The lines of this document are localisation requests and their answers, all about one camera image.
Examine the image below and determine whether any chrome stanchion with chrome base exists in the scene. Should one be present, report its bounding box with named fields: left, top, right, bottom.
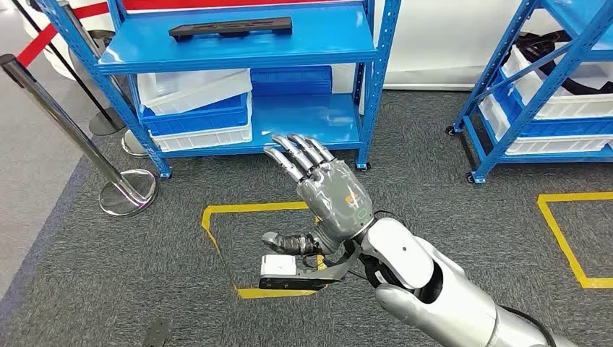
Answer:
left=0, top=53, right=159, bottom=218

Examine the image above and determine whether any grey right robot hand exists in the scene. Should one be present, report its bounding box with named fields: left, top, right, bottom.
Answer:
left=261, top=134, right=375, bottom=257

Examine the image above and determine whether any thin black pole stanchion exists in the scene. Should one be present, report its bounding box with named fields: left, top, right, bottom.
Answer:
left=12, top=0, right=127, bottom=137

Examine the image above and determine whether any long black plastic part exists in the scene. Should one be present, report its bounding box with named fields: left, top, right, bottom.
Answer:
left=168, top=17, right=293, bottom=43

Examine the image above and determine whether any blue ribbed plastic crate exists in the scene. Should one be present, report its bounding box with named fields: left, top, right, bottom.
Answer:
left=249, top=65, right=333, bottom=98

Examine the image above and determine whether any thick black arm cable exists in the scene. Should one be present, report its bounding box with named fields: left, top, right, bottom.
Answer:
left=497, top=305, right=559, bottom=347

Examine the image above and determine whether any thin black camera cable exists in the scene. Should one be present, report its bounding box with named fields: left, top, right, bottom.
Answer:
left=300, top=252, right=384, bottom=291

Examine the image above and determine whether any small black flat plate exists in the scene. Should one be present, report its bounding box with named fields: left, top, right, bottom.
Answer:
left=142, top=317, right=172, bottom=347

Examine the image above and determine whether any black curved car part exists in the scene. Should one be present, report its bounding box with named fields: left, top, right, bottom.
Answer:
left=515, top=30, right=613, bottom=94

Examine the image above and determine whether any blue wheeled shelf rack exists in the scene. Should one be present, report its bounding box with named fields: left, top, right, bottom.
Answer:
left=445, top=0, right=613, bottom=185

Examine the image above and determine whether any translucent white plastic bin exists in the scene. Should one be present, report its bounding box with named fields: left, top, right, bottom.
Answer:
left=137, top=68, right=253, bottom=116

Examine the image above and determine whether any chrome stanchion with dark head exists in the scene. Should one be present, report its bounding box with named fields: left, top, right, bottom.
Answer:
left=59, top=0, right=150, bottom=159

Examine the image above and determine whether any blue metal shelf rack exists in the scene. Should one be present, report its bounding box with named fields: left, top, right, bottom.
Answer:
left=35, top=0, right=402, bottom=179

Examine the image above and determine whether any red barrier belt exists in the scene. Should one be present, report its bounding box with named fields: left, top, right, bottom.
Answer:
left=15, top=0, right=351, bottom=68

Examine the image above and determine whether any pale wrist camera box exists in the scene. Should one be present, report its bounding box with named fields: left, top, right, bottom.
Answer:
left=260, top=254, right=298, bottom=279

